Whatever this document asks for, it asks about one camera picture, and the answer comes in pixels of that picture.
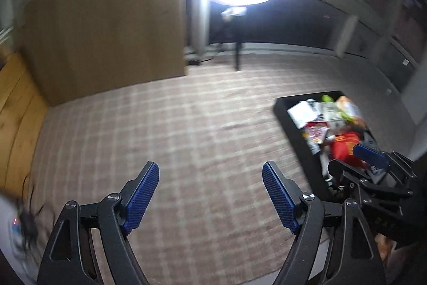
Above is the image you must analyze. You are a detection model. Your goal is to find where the black tripod stand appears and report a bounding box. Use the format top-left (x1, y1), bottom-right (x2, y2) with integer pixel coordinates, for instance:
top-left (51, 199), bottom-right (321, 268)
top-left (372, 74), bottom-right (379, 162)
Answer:
top-left (213, 6), bottom-right (247, 72)

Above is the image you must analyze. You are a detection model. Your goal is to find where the orange packet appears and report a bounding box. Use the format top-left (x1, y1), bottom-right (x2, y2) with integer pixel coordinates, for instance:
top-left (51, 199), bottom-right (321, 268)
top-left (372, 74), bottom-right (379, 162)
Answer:
top-left (335, 96), bottom-right (362, 121)

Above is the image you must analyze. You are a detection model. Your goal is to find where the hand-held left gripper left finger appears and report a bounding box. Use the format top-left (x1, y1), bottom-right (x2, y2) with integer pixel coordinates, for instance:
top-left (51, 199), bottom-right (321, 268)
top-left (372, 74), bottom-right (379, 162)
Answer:
top-left (36, 161), bottom-right (160, 285)

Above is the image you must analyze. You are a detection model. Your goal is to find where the black storage container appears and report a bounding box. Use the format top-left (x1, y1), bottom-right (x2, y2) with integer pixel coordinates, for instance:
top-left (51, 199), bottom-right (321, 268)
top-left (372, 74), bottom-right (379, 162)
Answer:
top-left (273, 91), bottom-right (382, 202)

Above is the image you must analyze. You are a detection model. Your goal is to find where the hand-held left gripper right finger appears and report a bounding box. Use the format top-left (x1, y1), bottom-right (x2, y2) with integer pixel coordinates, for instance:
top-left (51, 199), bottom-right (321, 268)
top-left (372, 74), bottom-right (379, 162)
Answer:
top-left (262, 161), bottom-right (388, 285)

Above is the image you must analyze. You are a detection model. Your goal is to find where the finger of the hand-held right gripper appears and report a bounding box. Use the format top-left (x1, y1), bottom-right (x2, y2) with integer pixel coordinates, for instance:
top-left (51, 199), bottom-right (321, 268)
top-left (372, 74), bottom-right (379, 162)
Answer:
top-left (328, 159), bottom-right (412, 202)
top-left (353, 144), bottom-right (417, 185)

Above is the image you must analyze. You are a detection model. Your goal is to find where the plaid blanket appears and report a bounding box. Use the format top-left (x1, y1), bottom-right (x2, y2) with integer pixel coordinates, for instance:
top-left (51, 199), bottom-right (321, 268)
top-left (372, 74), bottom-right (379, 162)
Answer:
top-left (0, 53), bottom-right (417, 285)

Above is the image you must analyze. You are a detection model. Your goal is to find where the thin black cable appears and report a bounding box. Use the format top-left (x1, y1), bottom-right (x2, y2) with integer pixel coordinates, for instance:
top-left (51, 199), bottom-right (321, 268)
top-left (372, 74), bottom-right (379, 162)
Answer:
top-left (13, 171), bottom-right (45, 247)

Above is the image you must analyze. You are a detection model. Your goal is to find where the white blurry object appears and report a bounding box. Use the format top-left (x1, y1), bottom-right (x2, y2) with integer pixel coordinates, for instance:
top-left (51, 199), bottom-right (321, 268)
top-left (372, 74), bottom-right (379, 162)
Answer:
top-left (0, 195), bottom-right (38, 282)

